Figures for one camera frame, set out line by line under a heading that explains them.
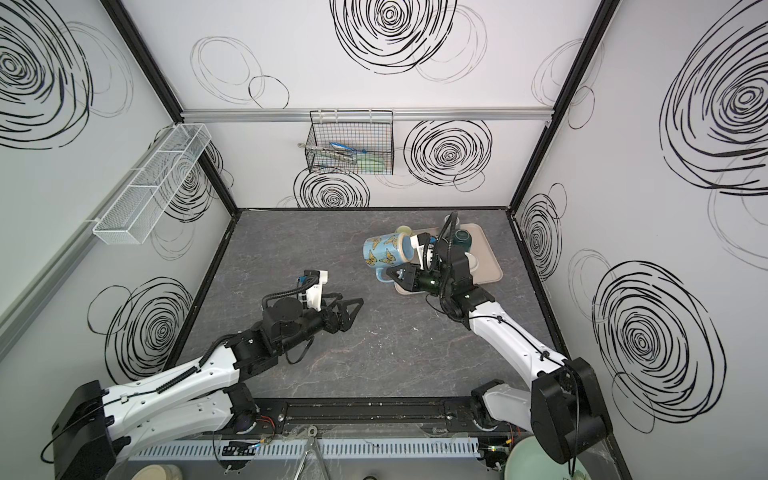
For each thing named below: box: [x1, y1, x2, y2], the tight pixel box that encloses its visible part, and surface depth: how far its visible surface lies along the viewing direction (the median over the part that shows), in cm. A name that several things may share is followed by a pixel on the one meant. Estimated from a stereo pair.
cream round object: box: [131, 464, 183, 480], surface depth 63 cm
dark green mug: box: [452, 229, 472, 253], surface depth 98 cm
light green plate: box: [504, 435, 589, 480], surface depth 69 cm
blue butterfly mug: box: [362, 232, 415, 283], surface depth 75 cm
